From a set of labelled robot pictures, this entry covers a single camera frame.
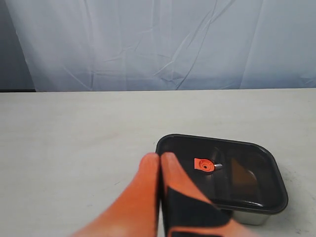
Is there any stainless steel lunch box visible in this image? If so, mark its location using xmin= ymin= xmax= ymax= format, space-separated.
xmin=232 ymin=211 xmax=270 ymax=226

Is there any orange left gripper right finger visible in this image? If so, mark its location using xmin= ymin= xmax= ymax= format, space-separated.
xmin=160 ymin=153 xmax=249 ymax=237

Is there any yellow cheese block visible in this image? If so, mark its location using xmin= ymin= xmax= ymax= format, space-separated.
xmin=232 ymin=158 xmax=258 ymax=196

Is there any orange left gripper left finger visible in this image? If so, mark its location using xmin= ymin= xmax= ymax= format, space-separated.
xmin=72 ymin=153 xmax=159 ymax=237

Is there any dark transparent lunch box lid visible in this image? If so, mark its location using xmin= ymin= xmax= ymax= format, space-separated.
xmin=156 ymin=134 xmax=288 ymax=215

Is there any light blue backdrop cloth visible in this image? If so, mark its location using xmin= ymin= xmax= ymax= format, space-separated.
xmin=6 ymin=0 xmax=316 ymax=92

